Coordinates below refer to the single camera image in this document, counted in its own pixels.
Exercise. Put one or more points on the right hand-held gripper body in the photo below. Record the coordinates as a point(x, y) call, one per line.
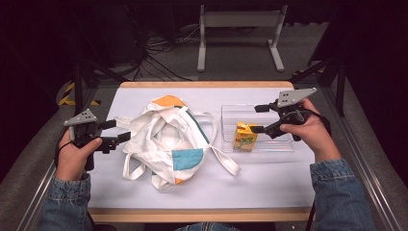
point(293, 96)

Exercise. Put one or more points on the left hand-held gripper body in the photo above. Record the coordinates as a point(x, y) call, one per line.
point(81, 119)

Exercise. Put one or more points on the yellow juice carton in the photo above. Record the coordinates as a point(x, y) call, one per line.
point(245, 138)

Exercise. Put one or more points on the clear plastic container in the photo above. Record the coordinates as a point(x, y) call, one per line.
point(275, 144)

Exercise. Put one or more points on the white colour-patch tote bag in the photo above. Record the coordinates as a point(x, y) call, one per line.
point(166, 141)

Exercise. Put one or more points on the person's left hand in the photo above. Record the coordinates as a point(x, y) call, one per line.
point(72, 162)

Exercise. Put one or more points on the person's right hand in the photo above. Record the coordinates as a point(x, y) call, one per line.
point(316, 138)

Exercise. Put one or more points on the yellow black hazard tape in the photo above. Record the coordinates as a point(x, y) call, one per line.
point(65, 97)

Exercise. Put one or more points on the black tripod stand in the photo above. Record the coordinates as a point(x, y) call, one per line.
point(340, 83)
point(80, 77)

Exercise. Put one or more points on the white table mat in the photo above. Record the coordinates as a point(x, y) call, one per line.
point(256, 183)

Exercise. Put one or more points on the person's denim knee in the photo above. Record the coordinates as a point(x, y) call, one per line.
point(205, 226)

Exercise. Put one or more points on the white metal stand frame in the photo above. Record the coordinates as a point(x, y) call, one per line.
point(240, 19)

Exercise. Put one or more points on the aluminium rail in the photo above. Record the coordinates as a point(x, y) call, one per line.
point(35, 199)
point(369, 166)

